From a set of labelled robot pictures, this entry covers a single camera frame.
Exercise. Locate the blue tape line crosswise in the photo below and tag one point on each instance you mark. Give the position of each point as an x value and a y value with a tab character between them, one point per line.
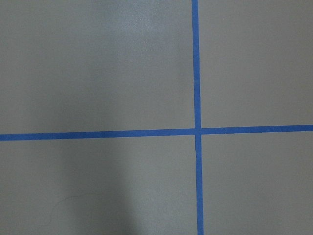
155	133

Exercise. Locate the blue tape line lengthwise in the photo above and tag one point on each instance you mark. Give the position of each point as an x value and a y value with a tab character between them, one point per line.
197	114

